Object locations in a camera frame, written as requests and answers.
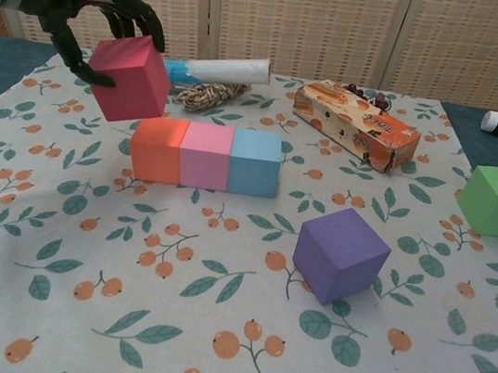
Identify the red foam cube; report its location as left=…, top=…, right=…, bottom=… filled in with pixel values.
left=79, top=26, right=179, bottom=132

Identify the orange foam cube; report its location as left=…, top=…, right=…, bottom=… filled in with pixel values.
left=123, top=111, right=192, bottom=187

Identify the pink foam cube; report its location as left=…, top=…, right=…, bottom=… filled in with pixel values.
left=174, top=120, right=239, bottom=194

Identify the light blue foam cube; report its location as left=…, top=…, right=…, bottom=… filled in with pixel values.
left=223, top=126, right=286, bottom=200

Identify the purple foam cube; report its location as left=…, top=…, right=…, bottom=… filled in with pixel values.
left=287, top=200, right=399, bottom=315

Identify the orange biscuit box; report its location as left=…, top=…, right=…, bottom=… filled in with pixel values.
left=284, top=74, right=428, bottom=180

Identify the white bag roll blue band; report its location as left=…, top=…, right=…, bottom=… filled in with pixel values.
left=161, top=43, right=275, bottom=96

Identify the bamboo folding screen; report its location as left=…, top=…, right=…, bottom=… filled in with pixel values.
left=0, top=0, right=498, bottom=112

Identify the floral berry print tablecloth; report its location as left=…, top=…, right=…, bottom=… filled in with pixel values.
left=0, top=32, right=498, bottom=373

